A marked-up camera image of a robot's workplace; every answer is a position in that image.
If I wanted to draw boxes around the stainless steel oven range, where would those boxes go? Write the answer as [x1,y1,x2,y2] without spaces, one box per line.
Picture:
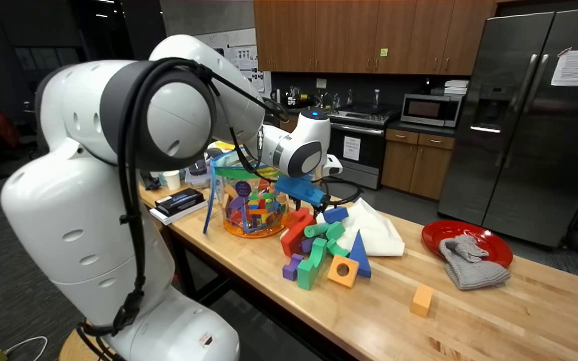
[325,108,397,191]

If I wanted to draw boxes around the silver microwave oven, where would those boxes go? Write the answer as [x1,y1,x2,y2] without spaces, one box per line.
[399,93,466,131]

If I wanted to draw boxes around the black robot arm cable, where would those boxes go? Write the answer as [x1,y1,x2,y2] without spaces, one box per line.
[76,57,365,350]

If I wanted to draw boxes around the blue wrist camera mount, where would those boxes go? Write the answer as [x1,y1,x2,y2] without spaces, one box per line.
[275,174,327,208]

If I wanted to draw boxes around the red plate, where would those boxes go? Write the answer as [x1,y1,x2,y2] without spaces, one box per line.
[420,219,516,268]

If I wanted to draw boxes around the white folded towels stack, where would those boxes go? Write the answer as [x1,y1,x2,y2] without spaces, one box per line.
[443,78,470,99]

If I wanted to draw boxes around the blue triangle foam block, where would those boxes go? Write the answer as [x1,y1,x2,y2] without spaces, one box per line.
[345,230,373,279]

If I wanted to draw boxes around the brown wooden base cabinet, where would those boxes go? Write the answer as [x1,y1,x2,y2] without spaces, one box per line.
[379,126,458,203]

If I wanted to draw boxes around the round wooden stool seat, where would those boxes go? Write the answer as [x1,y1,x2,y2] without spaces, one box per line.
[57,329,107,361]

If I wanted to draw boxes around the whiteboard with posters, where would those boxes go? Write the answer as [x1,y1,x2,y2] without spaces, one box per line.
[214,26,273,96]

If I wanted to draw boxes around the purple wooden block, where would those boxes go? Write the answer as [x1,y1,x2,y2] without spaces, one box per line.
[281,252,306,282]

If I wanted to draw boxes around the brown wooden wall cabinets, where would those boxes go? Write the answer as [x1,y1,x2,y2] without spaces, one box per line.
[253,0,497,77]

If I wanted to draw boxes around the blue rectangular foam block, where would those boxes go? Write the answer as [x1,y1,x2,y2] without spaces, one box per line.
[322,205,352,224]

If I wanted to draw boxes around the grey folded cloth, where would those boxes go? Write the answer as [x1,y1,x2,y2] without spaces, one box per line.
[438,232,512,292]

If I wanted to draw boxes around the green wooden block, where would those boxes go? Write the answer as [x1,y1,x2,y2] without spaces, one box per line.
[303,221,350,259]

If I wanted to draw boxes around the orange-red foam block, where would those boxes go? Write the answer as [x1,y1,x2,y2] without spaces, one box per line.
[287,207,318,230]

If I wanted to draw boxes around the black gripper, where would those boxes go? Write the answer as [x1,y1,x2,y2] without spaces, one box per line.
[312,191,335,213]

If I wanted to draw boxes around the white floor cable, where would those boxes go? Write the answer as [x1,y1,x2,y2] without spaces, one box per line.
[0,335,50,361]

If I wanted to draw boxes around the small orange cube block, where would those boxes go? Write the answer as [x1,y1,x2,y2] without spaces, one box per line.
[409,282,436,319]

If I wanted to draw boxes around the clear bin of toys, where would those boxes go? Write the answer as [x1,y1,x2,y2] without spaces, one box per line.
[200,157,296,241]

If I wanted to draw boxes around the orange block with round hole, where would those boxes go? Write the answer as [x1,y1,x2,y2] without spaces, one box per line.
[325,254,362,290]

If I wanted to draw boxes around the stainless steel refrigerator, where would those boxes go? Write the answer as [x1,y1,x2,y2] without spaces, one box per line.
[436,7,578,250]

